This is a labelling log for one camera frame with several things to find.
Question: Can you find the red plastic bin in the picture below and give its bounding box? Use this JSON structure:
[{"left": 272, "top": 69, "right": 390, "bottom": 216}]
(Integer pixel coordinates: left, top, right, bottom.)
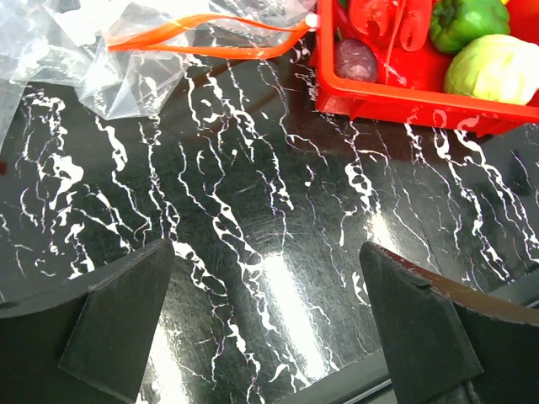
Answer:
[{"left": 311, "top": 1, "right": 538, "bottom": 136}]

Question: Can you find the clear orange-zip bag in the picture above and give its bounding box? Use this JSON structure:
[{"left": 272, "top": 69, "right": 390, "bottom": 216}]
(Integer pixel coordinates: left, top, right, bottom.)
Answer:
[{"left": 1, "top": 1, "right": 314, "bottom": 127}]

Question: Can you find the purple toy onion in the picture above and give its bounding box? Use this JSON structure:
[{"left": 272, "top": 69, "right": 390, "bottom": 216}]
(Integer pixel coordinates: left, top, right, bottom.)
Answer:
[{"left": 334, "top": 39, "right": 378, "bottom": 82}]

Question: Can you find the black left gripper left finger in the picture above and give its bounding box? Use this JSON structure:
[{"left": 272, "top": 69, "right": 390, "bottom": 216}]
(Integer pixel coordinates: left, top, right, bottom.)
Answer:
[{"left": 1, "top": 239, "right": 174, "bottom": 403}]

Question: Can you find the green toy bell pepper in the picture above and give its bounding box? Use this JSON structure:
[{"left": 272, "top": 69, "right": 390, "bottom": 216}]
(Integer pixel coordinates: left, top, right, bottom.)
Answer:
[{"left": 429, "top": 0, "right": 510, "bottom": 55}]

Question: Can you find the red toy lobster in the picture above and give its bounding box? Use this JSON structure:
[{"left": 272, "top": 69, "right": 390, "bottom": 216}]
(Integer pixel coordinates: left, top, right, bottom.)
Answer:
[{"left": 346, "top": 0, "right": 433, "bottom": 52}]

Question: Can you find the pale green toy cabbage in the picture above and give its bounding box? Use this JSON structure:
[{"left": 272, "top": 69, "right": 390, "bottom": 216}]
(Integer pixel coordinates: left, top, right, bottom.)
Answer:
[{"left": 444, "top": 35, "right": 538, "bottom": 105}]

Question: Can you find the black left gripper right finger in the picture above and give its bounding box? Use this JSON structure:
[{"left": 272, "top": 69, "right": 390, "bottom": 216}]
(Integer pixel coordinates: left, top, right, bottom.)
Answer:
[{"left": 360, "top": 242, "right": 538, "bottom": 403}]

